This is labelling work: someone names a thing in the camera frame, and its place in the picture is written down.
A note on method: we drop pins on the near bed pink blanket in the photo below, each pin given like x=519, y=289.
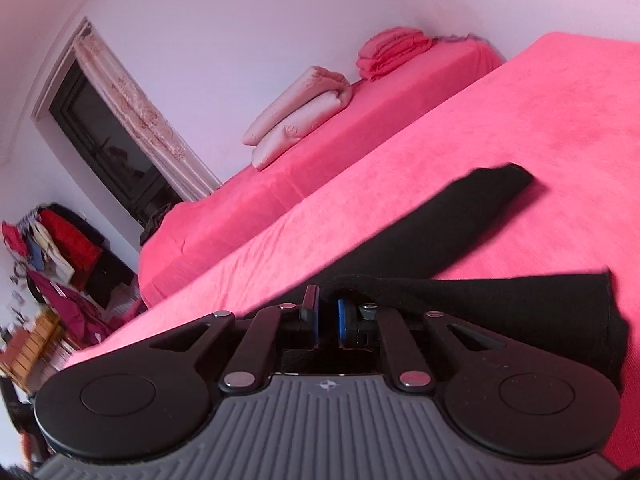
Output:
x=566, y=109

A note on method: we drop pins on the lower pale pink pillow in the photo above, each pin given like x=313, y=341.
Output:
x=288, y=131

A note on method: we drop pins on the pale pink pillow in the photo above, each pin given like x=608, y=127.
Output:
x=288, y=131
x=314, y=81

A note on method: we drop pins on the folded pink blanket stack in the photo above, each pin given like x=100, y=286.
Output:
x=389, y=49

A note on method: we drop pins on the floral white curtain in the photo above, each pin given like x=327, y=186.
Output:
x=143, y=121

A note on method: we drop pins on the far bed pink sheet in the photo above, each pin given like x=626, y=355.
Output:
x=194, y=237

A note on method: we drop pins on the wooden shelf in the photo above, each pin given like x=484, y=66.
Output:
x=24, y=356

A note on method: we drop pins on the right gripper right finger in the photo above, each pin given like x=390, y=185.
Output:
x=355, y=324

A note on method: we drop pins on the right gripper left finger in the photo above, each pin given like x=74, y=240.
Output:
x=303, y=325

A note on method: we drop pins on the black pants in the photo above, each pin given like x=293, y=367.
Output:
x=455, y=253

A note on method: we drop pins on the hanging clothes pile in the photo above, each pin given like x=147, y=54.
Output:
x=68, y=266

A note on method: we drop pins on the dark window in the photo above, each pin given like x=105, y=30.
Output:
x=108, y=149

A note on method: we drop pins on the upper pale pink pillow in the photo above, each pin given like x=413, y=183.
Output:
x=314, y=81

